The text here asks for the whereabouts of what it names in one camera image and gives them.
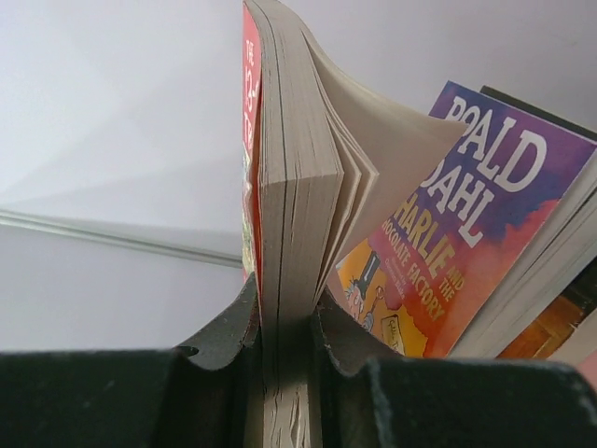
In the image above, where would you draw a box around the red 13-storey treehouse book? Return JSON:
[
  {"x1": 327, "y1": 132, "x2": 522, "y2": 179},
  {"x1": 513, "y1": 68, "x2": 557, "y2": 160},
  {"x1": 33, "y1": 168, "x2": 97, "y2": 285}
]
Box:
[{"x1": 243, "y1": 1, "x2": 465, "y2": 447}]

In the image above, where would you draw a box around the Roald Dahl Charlie book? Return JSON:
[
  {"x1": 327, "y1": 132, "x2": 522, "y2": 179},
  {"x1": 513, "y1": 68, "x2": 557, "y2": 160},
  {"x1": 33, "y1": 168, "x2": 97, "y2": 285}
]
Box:
[{"x1": 333, "y1": 82, "x2": 596, "y2": 357}]

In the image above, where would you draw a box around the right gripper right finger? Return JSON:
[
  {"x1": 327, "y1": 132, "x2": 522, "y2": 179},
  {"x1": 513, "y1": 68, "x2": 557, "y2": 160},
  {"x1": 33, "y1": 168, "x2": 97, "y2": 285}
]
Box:
[{"x1": 311, "y1": 293, "x2": 596, "y2": 447}]

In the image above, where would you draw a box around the dark brown paperback book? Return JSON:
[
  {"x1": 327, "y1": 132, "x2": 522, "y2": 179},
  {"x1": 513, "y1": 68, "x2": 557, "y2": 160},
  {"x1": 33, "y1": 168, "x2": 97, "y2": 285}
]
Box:
[{"x1": 451, "y1": 86, "x2": 596, "y2": 363}]

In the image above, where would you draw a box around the pink three-tier shelf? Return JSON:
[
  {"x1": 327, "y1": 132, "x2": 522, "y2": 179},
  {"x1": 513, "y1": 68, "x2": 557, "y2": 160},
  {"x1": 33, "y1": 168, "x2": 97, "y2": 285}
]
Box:
[{"x1": 577, "y1": 350, "x2": 597, "y2": 385}]

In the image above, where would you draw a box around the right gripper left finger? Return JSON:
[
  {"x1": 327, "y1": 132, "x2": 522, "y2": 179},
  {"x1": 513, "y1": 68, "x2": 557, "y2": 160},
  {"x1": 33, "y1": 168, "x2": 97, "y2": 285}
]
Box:
[{"x1": 1, "y1": 278, "x2": 261, "y2": 447}]

